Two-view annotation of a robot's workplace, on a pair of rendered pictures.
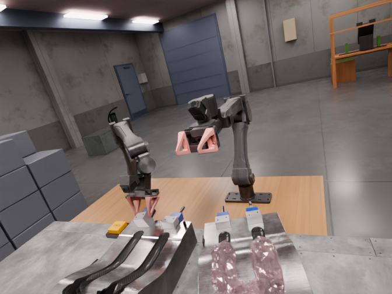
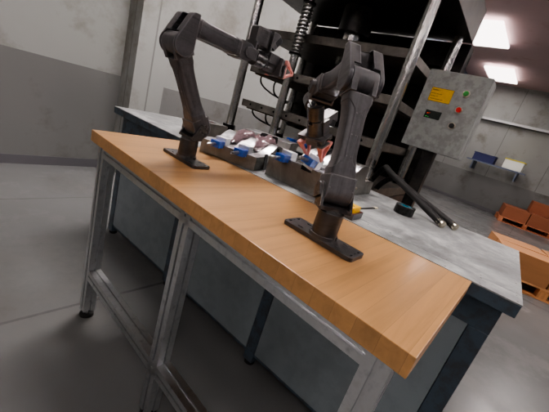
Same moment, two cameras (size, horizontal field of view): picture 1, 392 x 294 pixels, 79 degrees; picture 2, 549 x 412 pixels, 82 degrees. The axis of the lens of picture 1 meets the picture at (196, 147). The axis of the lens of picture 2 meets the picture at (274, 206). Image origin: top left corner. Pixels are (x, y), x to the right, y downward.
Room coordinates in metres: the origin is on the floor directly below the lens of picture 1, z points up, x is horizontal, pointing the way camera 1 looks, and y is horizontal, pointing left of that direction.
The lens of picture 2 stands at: (1.94, 0.32, 1.06)
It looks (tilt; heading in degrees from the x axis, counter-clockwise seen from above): 17 degrees down; 188
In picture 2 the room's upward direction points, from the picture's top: 17 degrees clockwise
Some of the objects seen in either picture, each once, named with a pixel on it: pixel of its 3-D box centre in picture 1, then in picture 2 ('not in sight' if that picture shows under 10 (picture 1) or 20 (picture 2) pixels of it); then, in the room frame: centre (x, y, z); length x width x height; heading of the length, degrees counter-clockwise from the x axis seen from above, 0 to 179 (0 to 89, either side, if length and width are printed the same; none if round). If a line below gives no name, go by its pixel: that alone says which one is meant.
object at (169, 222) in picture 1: (177, 217); (280, 157); (0.77, 0.13, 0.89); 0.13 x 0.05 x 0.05; 153
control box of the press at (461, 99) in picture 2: not in sight; (406, 206); (0.02, 0.81, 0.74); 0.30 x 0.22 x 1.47; 64
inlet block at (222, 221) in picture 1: (223, 216); (239, 152); (0.75, -0.03, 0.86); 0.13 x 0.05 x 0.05; 171
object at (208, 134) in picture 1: (200, 144); not in sight; (0.61, -0.01, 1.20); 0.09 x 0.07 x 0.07; 151
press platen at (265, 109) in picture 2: not in sight; (325, 127); (-0.54, 0.18, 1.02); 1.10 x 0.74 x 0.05; 64
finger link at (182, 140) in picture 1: (188, 145); (283, 70); (0.62, 0.02, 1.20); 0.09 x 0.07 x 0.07; 151
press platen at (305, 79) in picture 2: not in sight; (336, 93); (-0.54, 0.18, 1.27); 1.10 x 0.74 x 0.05; 64
